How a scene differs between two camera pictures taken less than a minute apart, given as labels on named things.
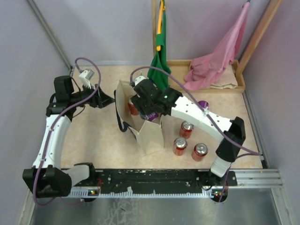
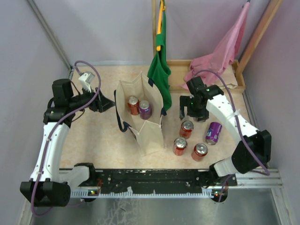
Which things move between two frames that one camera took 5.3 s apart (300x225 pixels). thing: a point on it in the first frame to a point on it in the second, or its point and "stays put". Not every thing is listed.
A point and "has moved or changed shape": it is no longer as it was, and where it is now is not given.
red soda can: x=180 y=145 stays put
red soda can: x=199 y=152 stays put
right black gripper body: x=143 y=107 to x=197 y=111
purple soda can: x=203 y=103 has moved or changed shape
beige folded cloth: x=227 y=80 stays put
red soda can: x=132 y=108 stays put
